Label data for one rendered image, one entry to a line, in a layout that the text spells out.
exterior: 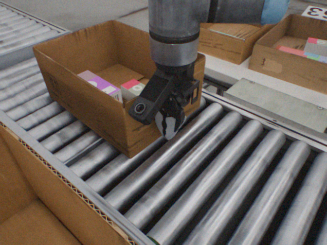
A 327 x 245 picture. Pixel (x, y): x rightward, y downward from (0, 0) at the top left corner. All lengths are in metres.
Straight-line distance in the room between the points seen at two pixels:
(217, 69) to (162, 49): 0.56
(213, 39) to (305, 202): 0.67
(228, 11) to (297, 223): 0.42
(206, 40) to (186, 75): 0.55
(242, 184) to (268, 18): 0.35
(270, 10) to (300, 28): 0.89
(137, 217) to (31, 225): 0.21
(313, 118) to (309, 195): 0.28
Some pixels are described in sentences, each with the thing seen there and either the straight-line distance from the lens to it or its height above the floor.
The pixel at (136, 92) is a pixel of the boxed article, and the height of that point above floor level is 0.80.
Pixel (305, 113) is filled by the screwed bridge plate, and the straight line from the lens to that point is 0.86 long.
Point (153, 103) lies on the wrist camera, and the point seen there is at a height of 0.95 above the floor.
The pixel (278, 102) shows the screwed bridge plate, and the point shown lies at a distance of 0.87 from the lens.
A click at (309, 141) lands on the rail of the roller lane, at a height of 0.74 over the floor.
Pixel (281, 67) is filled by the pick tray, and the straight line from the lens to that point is 0.98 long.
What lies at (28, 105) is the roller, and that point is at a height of 0.75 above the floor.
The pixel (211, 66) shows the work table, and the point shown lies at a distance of 1.01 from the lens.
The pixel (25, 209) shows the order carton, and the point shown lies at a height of 0.89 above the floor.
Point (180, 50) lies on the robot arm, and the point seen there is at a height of 1.04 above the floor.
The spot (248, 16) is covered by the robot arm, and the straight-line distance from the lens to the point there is 0.44.
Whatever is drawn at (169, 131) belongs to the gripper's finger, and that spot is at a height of 0.83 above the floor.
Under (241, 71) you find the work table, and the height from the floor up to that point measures 0.75.
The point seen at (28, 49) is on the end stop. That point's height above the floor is 0.77.
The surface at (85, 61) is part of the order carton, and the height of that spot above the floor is 0.82.
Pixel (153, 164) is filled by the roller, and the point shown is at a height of 0.75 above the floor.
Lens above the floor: 1.23
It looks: 42 degrees down
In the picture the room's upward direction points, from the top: straight up
